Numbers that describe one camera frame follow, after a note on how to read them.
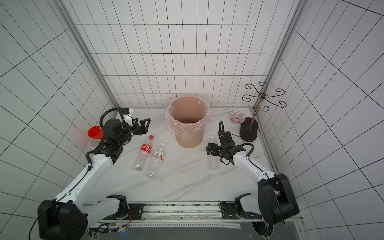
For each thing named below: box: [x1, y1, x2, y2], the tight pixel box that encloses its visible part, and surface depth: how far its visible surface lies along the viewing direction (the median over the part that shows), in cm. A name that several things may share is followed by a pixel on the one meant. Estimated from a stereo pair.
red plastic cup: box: [87, 125, 103, 141], surface depth 88 cm
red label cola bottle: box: [132, 135, 154, 172], surface depth 91 cm
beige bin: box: [168, 96, 210, 149], surface depth 87 cm
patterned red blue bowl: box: [229, 111, 246, 125], surface depth 112 cm
